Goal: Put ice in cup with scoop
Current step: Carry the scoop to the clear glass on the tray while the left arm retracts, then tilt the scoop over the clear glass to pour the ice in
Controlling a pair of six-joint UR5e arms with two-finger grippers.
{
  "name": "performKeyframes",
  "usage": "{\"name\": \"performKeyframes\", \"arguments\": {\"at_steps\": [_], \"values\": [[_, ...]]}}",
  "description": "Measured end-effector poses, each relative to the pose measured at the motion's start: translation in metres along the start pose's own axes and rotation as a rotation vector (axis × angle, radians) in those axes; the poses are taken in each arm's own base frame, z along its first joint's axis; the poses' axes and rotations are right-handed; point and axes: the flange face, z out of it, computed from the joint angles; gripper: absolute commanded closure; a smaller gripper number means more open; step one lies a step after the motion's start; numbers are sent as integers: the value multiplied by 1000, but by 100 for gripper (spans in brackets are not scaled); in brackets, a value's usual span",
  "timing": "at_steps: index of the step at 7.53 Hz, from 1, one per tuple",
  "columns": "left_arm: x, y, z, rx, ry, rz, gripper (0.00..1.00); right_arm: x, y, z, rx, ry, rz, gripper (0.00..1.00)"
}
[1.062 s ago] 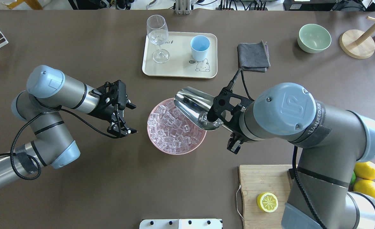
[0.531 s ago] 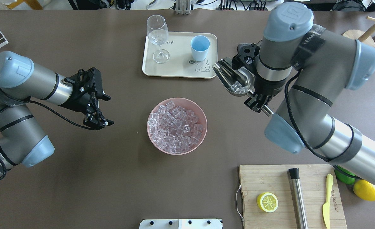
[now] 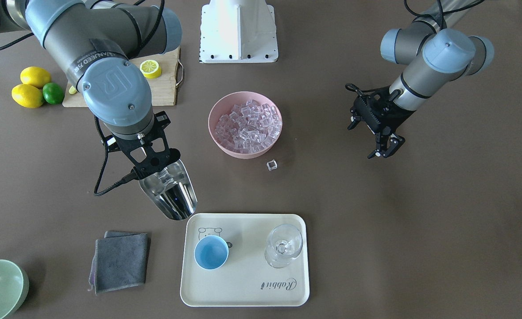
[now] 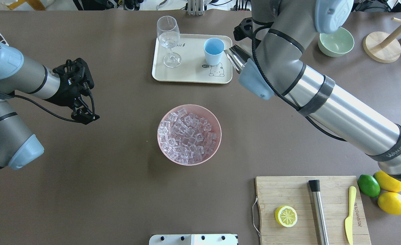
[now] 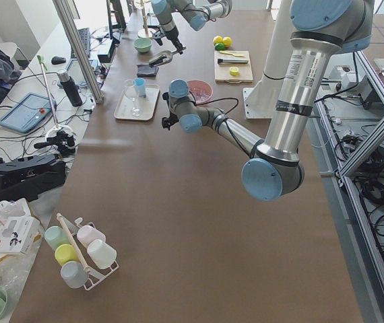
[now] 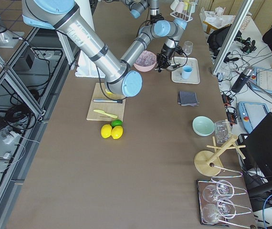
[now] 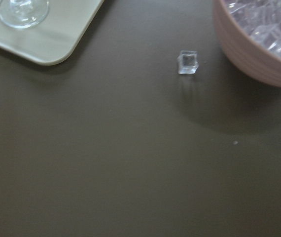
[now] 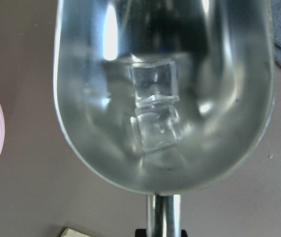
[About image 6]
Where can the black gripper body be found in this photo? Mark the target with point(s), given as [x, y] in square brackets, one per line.
[167, 50]
[156, 18]

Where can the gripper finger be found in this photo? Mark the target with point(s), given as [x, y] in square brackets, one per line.
[159, 67]
[169, 65]

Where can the steel ice scoop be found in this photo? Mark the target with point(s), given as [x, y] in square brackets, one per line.
[173, 67]

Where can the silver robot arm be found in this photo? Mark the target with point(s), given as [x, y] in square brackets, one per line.
[137, 7]
[65, 16]

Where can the clear ice cubes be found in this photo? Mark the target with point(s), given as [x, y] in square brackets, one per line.
[146, 59]

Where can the blue cup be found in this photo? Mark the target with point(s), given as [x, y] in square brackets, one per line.
[186, 71]

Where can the white cup rack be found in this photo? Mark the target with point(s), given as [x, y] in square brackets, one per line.
[183, 9]

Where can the wooden cup tree stand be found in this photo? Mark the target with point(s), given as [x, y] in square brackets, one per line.
[209, 164]

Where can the pink bowl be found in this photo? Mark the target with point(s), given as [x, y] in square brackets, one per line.
[148, 68]

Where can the cream serving tray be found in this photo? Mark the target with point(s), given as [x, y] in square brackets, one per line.
[176, 75]

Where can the clear wine glass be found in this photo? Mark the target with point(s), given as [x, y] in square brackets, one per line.
[187, 47]

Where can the black bag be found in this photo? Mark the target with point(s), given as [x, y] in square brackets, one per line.
[217, 38]

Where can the yellow plastic knife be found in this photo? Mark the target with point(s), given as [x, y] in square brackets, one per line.
[105, 113]

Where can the mint green bowl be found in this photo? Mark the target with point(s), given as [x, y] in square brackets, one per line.
[203, 126]

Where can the green lime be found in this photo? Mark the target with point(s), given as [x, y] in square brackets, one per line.
[116, 122]

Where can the black bottle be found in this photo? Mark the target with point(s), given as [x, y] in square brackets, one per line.
[242, 79]

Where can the wooden cutting board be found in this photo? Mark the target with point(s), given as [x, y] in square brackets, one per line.
[110, 108]

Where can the yellow lemon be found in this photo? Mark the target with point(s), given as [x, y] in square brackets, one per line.
[117, 132]
[106, 131]

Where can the glass jar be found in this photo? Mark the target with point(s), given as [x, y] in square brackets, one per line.
[222, 131]

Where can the blue teach pendant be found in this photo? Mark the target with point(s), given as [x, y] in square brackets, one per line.
[251, 114]
[263, 78]

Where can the black monitor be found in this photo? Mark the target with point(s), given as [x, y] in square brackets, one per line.
[258, 150]

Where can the upside-down wine glass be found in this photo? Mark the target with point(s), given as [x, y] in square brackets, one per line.
[214, 192]
[214, 213]

